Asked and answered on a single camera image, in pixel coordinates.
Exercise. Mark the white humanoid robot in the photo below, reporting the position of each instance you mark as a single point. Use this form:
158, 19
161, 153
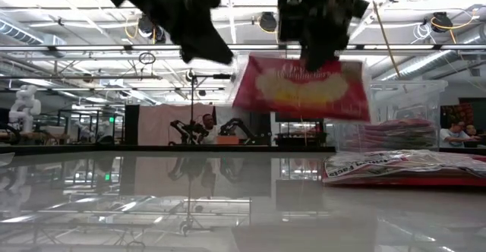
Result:
24, 108

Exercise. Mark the pink fabric backdrop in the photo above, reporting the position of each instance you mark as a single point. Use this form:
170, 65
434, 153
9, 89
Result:
159, 123

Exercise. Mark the person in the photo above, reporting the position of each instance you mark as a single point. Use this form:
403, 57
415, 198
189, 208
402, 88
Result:
208, 128
471, 130
452, 136

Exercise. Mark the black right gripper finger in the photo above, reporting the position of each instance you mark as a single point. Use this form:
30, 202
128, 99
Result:
322, 54

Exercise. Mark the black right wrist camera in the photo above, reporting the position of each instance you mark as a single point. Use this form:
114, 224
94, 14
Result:
290, 20

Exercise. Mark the clear plastic bin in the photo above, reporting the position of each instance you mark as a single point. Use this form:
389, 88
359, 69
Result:
410, 92

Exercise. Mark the black camera stand frame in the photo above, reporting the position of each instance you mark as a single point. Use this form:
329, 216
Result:
222, 76

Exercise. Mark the black aluminium table frame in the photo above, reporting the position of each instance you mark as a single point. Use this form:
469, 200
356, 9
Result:
114, 148

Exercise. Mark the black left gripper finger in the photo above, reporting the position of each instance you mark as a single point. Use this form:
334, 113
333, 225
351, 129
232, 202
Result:
214, 47
186, 45

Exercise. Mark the orange box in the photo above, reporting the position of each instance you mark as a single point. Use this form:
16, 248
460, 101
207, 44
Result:
228, 140

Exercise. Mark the black background robot arm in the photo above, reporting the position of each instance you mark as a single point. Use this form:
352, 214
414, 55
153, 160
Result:
182, 126
237, 125

